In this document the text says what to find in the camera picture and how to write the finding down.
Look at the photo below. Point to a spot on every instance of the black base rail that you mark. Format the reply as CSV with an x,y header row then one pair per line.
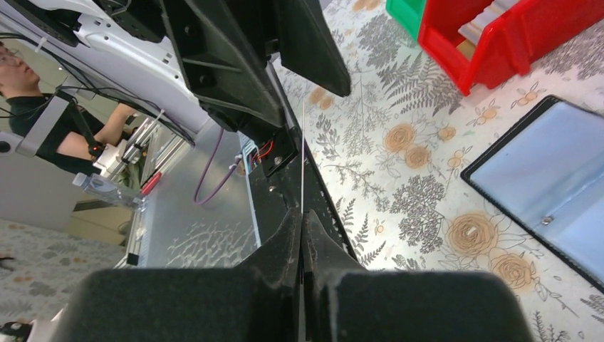
x,y
274,185

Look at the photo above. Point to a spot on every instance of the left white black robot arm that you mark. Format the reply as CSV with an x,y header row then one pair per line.
x,y
126,43

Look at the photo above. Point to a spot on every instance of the red handled tool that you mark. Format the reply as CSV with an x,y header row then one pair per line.
x,y
150,183

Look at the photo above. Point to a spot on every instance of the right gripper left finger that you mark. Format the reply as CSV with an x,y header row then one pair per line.
x,y
256,300

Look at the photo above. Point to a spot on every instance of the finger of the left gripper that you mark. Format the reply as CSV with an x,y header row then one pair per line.
x,y
307,46
220,52

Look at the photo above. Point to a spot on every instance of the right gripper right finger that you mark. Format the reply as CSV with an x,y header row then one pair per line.
x,y
345,302

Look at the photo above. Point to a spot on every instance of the green plastic bin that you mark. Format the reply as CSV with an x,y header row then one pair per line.
x,y
408,13

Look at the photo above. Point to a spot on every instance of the clear card stack in bin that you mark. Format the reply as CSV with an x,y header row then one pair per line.
x,y
473,29

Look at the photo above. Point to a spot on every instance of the clear plastic water bottle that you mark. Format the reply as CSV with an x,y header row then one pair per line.
x,y
109,191

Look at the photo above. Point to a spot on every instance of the black leather card holder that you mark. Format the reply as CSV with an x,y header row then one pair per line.
x,y
546,174

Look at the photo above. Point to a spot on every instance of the red plastic bin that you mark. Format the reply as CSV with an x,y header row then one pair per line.
x,y
509,44

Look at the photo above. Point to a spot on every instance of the floral table mat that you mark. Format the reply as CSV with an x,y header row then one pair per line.
x,y
392,154

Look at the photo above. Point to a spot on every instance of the person in black shirt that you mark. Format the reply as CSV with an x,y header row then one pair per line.
x,y
70,137

